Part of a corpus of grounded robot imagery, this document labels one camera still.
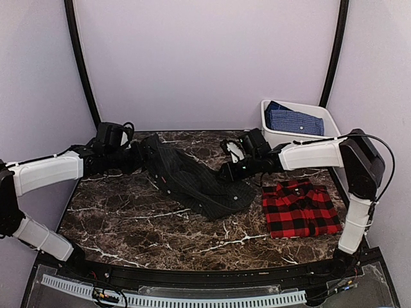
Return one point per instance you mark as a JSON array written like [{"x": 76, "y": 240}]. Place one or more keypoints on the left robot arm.
[{"x": 113, "y": 148}]

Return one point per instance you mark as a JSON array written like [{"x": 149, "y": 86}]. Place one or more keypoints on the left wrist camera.
[{"x": 128, "y": 133}]

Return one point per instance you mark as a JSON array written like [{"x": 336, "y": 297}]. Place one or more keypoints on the white plastic bin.
[{"x": 275, "y": 137}]

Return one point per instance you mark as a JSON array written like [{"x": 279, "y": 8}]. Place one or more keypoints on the left black frame post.
[{"x": 80, "y": 61}]

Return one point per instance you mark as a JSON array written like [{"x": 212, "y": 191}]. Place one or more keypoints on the white slotted cable duct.
[{"x": 176, "y": 297}]

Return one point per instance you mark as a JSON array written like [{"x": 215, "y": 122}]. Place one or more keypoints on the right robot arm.
[{"x": 354, "y": 153}]

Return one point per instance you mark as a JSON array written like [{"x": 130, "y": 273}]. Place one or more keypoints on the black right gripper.
[{"x": 234, "y": 175}]

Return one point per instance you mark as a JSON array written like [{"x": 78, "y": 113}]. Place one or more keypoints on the blue checked shirt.
[{"x": 281, "y": 118}]

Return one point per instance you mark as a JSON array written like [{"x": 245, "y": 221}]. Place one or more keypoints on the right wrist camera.
[{"x": 232, "y": 149}]

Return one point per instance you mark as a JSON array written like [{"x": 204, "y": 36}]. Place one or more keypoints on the black pinstriped long sleeve shirt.
[{"x": 193, "y": 184}]

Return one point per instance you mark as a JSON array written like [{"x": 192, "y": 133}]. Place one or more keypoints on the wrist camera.
[
  {"x": 128, "y": 133},
  {"x": 232, "y": 149}
]

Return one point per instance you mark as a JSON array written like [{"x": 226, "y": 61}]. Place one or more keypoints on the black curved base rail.
[{"x": 130, "y": 278}]

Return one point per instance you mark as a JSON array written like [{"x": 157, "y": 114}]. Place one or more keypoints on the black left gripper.
[{"x": 140, "y": 158}]

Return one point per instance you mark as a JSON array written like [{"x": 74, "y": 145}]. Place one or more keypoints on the red black plaid folded shirt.
[{"x": 299, "y": 208}]

